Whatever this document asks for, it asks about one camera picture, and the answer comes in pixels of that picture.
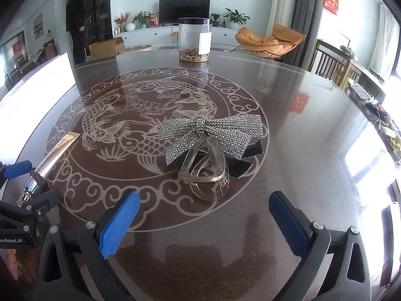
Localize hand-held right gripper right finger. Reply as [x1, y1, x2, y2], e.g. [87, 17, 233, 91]
[268, 190, 373, 301]

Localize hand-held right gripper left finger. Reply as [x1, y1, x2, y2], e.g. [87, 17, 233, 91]
[36, 189, 141, 301]

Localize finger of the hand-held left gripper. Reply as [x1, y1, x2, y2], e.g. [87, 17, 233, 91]
[19, 189, 61, 217]
[0, 160, 33, 181]

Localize silver tube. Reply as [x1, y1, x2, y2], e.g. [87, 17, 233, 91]
[16, 131, 81, 207]

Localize clear claw hair clip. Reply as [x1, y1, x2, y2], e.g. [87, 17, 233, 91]
[178, 137, 231, 202]

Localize rhinestone bow hair clip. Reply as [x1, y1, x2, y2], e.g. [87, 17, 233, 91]
[157, 114, 263, 166]

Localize white board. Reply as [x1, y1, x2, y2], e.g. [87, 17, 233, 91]
[0, 51, 77, 164]

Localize cluttered sideboard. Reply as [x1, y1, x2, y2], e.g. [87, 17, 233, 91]
[345, 53, 401, 160]

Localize brown cardboard box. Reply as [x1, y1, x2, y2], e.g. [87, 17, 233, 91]
[88, 37, 126, 58]

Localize wooden chair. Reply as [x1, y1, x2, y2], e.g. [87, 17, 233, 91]
[309, 39, 353, 85]

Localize orange lounge chair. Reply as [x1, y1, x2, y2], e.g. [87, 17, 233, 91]
[232, 23, 307, 59]

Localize red flower plant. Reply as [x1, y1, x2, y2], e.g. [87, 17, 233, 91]
[113, 13, 130, 33]

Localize dark display cabinet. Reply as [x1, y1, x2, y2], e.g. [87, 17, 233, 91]
[80, 0, 113, 43]

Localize white television cabinet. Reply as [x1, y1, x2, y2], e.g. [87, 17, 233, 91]
[114, 25, 242, 49]

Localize green potted plant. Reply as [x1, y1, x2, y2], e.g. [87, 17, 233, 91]
[132, 11, 152, 29]

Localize clear jar with black lid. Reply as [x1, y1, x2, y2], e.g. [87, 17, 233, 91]
[178, 17, 213, 63]

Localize large leafy potted plant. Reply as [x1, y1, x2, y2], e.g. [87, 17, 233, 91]
[223, 8, 250, 29]

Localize grey and white curtains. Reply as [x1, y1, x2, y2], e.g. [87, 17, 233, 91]
[270, 0, 326, 66]

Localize black television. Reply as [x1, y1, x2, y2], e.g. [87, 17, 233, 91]
[158, 0, 211, 26]

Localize framed wall picture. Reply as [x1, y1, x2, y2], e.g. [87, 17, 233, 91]
[33, 13, 44, 40]

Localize red wall hanging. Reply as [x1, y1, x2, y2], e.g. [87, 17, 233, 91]
[324, 0, 340, 16]

